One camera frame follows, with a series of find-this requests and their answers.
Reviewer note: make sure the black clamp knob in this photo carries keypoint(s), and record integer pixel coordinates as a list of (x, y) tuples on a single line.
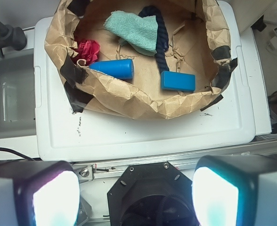
[(13, 37)]

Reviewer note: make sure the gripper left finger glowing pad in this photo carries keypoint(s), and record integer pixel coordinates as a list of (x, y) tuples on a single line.
[(38, 193)]

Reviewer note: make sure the brown paper bag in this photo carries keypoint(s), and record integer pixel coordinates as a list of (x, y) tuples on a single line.
[(199, 43)]

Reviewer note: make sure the blue cylinder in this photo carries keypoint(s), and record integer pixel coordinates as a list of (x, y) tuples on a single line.
[(120, 69)]

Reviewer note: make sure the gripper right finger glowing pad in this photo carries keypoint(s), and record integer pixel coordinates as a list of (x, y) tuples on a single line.
[(236, 190)]

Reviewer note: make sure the light blue-green cloth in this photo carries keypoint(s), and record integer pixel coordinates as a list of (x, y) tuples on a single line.
[(139, 32)]

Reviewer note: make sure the aluminium frame rail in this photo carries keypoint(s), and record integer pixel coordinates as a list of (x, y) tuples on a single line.
[(88, 171)]

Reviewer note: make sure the blue rectangular block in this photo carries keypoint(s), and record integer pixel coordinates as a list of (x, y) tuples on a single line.
[(178, 81)]

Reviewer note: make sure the white plastic lid tray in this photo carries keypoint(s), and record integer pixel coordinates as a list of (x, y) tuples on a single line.
[(94, 136)]

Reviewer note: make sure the clear plastic bin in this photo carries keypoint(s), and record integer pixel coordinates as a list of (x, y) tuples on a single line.
[(17, 95)]

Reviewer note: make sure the red crumpled cloth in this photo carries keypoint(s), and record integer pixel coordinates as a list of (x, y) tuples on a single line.
[(88, 50)]

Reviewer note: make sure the black octagonal mount plate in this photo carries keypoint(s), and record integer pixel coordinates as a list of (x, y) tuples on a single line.
[(155, 194)]

